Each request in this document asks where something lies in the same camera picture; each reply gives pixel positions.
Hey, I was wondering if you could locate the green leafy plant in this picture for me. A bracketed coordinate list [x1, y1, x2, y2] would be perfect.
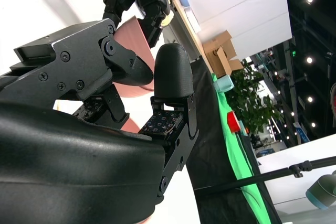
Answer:
[227, 60, 286, 135]

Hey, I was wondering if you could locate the green cloth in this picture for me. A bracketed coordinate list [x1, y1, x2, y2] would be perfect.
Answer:
[211, 73, 271, 224]

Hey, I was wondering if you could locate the black tripod pole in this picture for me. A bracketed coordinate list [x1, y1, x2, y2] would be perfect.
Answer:
[194, 155, 336, 196]

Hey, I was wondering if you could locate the teal cup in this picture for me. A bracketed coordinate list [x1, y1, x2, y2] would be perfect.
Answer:
[213, 74, 235, 93]

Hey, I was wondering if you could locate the black backdrop cloth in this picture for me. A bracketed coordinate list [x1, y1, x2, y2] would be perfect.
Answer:
[183, 57, 280, 224]

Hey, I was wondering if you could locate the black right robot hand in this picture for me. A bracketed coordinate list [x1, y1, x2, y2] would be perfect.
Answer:
[0, 18, 200, 224]

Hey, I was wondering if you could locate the brown cardboard box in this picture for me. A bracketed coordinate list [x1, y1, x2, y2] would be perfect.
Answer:
[202, 30, 244, 78]

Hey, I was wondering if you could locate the beige spiral bread roll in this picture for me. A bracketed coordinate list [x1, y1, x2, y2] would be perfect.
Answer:
[161, 11, 174, 27]

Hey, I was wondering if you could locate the wooden desk top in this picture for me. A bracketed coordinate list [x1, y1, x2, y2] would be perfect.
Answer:
[169, 0, 215, 75]

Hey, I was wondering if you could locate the gray drawer cabinet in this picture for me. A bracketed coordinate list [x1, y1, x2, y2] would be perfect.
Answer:
[161, 22, 203, 63]

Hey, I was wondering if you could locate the white foam board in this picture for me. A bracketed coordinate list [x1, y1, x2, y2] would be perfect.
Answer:
[183, 0, 293, 61]

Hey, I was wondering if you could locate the red cup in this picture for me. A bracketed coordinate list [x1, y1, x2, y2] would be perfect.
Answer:
[227, 111, 241, 132]

